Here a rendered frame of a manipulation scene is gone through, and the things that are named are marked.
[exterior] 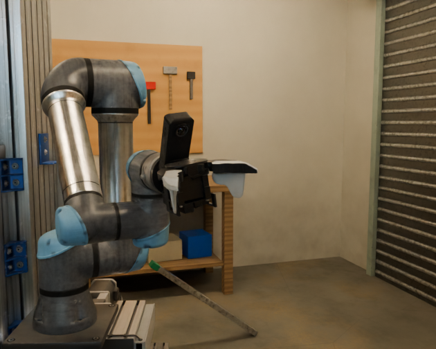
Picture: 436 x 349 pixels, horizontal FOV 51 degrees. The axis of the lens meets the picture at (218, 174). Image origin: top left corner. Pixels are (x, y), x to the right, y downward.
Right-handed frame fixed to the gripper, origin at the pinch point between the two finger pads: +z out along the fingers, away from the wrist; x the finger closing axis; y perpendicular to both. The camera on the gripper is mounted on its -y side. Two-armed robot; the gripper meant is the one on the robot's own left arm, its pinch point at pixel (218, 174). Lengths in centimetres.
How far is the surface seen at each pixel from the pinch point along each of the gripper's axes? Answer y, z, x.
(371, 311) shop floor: 152, -163, -190
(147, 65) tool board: -39, -307, -104
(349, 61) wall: -24, -268, -286
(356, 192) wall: 94, -249, -266
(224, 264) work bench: 118, -238, -117
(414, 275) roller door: 143, -168, -241
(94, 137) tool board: 13, -315, -54
